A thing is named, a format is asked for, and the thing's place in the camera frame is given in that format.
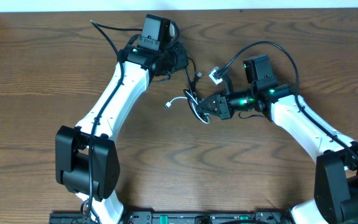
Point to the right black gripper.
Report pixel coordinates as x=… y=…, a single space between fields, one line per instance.
x=224 y=106

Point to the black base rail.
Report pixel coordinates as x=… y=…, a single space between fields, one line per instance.
x=150 y=217

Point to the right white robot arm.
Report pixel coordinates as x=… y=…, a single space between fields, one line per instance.
x=335 y=154

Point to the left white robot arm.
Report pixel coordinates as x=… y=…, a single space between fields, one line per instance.
x=86 y=160

